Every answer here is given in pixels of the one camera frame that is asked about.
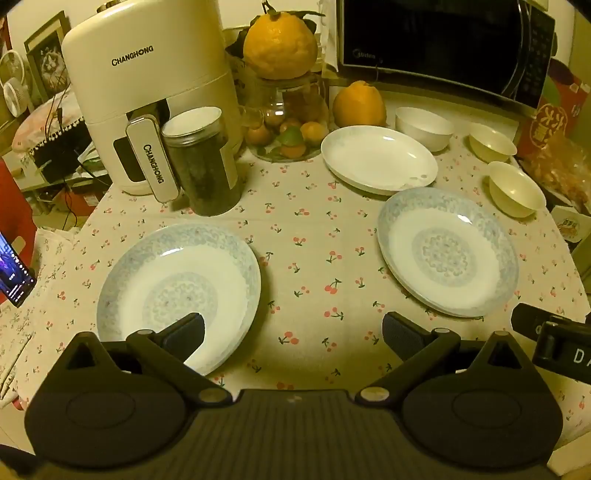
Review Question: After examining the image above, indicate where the black cable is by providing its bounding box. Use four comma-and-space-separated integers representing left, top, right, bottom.
46, 90, 75, 139

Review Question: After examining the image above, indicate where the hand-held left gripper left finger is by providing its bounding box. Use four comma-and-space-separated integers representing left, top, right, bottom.
62, 312, 233, 409

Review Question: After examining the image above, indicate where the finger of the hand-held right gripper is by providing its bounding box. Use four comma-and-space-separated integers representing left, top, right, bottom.
512, 302, 591, 344

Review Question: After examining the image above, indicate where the cream air fryer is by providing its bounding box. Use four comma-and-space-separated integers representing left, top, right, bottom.
61, 0, 243, 204

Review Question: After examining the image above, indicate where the pink cloth with bead fringe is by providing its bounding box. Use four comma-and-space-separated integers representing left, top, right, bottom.
11, 88, 86, 153

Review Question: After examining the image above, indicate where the orange citrus fruit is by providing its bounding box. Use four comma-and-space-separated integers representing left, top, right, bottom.
332, 80, 387, 127

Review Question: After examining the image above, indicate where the instant noodle cup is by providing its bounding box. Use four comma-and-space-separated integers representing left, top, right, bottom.
551, 205, 591, 243

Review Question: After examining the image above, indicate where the small white fan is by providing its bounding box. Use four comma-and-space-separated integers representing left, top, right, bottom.
4, 78, 29, 117
0, 50, 25, 84

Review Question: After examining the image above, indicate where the white bowl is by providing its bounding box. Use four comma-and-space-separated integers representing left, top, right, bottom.
395, 107, 455, 153

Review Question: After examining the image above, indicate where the white printed carton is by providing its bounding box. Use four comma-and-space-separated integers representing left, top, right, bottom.
224, 28, 252, 93

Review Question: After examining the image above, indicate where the large orange citrus with leaves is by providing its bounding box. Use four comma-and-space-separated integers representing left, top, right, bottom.
242, 2, 324, 80

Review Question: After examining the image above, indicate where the pile of small mandarins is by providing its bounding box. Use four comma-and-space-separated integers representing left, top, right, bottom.
245, 108, 326, 160

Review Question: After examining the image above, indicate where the cream bowl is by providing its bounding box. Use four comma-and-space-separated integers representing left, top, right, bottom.
488, 161, 548, 219
468, 122, 518, 163

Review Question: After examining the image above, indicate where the smartphone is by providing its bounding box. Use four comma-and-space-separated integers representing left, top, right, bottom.
0, 231, 38, 308

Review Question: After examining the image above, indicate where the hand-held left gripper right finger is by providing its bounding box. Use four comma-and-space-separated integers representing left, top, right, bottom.
355, 311, 536, 409

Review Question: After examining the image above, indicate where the black electronic box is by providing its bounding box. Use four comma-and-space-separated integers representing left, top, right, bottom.
32, 122, 93, 183

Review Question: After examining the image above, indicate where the floral cloth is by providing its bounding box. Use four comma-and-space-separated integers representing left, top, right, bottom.
0, 226, 79, 407

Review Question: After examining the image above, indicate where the framed cat picture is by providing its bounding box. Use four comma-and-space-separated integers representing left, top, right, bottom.
24, 11, 71, 100

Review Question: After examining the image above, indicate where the black microwave oven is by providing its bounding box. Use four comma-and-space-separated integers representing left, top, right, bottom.
336, 0, 557, 112

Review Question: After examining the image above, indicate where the clear bag of snacks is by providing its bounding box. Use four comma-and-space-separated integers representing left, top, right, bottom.
531, 143, 591, 208

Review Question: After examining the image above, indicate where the red printed box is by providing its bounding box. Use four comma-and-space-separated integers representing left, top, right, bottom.
515, 60, 591, 160

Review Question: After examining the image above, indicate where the red chair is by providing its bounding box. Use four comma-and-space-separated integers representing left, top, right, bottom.
0, 159, 38, 278

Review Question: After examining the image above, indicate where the white plastic bag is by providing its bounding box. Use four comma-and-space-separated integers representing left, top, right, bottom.
318, 14, 342, 75

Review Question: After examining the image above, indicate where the blue patterned plate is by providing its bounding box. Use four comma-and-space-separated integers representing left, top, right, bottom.
96, 224, 262, 376
377, 187, 520, 318

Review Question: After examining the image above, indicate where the clear jar with dark contents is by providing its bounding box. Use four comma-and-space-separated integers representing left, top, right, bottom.
161, 106, 245, 217

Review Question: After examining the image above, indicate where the cherry print tablecloth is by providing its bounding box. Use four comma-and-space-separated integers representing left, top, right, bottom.
9, 131, 591, 416

